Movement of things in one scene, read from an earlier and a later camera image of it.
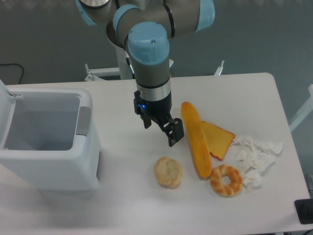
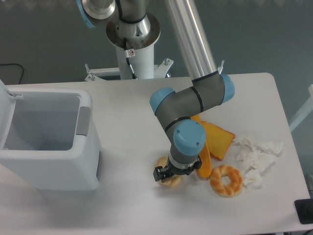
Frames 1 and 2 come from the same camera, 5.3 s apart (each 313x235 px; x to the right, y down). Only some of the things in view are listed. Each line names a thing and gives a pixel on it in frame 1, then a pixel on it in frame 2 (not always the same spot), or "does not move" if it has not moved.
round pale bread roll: [168, 172] does not move
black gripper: [160, 110] to [160, 173]
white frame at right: [308, 109] does not move
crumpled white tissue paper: [259, 156] does not move
